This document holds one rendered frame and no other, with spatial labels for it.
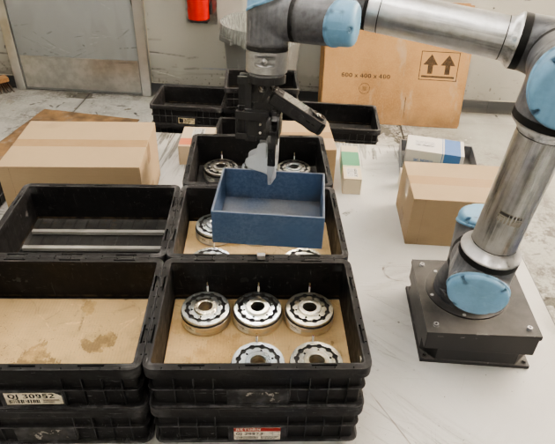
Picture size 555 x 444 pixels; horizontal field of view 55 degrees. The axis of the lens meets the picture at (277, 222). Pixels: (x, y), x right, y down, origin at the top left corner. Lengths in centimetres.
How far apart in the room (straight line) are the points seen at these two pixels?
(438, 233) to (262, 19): 92
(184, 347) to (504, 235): 65
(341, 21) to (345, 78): 308
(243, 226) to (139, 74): 353
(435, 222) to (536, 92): 79
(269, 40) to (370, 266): 79
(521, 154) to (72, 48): 391
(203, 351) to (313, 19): 65
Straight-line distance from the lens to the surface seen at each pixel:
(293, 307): 115
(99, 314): 122
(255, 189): 108
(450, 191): 162
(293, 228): 95
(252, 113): 99
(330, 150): 175
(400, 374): 128
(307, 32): 93
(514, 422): 128
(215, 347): 112
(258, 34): 96
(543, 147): 96
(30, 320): 126
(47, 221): 154
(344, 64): 398
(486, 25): 103
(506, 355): 135
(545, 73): 89
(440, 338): 127
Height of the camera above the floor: 167
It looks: 35 degrees down
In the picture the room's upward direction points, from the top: 2 degrees clockwise
